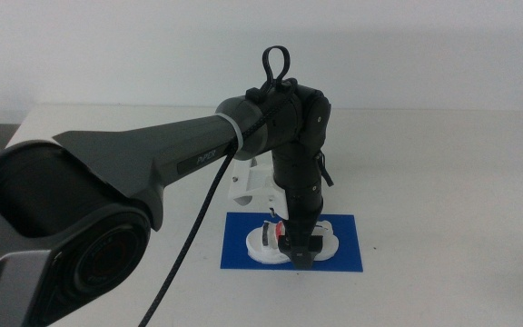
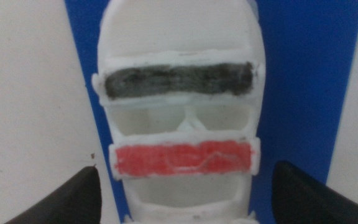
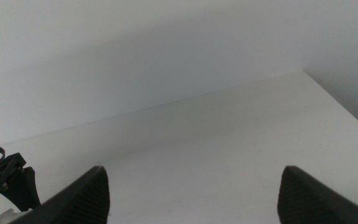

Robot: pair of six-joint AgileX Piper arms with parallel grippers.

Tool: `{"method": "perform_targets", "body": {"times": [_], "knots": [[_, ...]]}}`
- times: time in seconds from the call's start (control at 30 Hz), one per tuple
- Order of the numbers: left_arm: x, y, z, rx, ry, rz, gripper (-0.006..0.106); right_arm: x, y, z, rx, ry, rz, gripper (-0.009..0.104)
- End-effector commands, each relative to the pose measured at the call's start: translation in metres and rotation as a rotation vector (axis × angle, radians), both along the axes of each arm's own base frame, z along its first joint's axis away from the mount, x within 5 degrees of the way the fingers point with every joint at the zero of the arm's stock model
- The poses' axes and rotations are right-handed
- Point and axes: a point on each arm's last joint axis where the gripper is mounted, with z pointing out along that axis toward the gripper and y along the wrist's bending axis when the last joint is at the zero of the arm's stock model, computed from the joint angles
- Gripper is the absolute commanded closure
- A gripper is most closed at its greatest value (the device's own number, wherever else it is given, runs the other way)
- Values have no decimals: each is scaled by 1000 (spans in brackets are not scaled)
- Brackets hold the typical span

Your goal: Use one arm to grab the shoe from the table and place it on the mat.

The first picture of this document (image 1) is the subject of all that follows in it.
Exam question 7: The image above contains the white shoe with striped strap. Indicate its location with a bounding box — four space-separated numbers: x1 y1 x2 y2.
244 218 340 266

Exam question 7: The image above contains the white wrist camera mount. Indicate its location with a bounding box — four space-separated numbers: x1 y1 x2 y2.
227 157 291 221

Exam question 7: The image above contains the blue rectangular mat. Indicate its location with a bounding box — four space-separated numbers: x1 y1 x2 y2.
220 212 364 273

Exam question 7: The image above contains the white zip tie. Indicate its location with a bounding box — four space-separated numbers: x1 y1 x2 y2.
217 112 245 154

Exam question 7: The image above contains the black cable tie strap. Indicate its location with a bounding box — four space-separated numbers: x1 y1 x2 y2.
317 151 335 188

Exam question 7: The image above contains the black braided cable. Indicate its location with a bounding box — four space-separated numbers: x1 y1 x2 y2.
137 45 299 327

